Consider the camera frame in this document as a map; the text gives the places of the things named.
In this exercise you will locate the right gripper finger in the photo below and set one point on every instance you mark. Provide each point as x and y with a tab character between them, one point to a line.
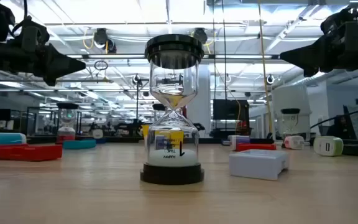
309	57

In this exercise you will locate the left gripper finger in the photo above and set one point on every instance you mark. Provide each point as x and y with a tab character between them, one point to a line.
61	65

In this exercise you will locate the red sand hourglass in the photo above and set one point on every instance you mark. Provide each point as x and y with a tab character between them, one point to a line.
67	106

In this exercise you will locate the orange sand hourglass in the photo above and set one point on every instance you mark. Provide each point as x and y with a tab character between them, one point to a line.
290	111

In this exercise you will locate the green USB wall charger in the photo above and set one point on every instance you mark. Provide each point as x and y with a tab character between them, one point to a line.
328	146
97	133

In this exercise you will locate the blue USB wall charger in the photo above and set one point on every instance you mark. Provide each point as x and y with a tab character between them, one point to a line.
8	138

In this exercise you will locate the pink USB wall charger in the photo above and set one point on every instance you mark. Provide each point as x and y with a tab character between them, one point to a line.
294	142

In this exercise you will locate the purple USB wall charger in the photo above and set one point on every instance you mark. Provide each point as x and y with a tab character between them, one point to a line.
242	139

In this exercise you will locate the white digital timer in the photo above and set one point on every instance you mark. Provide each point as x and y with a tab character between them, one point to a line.
256	166

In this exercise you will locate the black ceiling fixture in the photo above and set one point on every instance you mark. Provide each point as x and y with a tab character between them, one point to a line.
101	37
200	34

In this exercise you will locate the person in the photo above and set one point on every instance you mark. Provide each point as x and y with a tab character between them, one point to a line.
340	127

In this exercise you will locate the white sand hourglass black caps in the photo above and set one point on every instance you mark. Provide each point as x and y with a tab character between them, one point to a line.
172	174

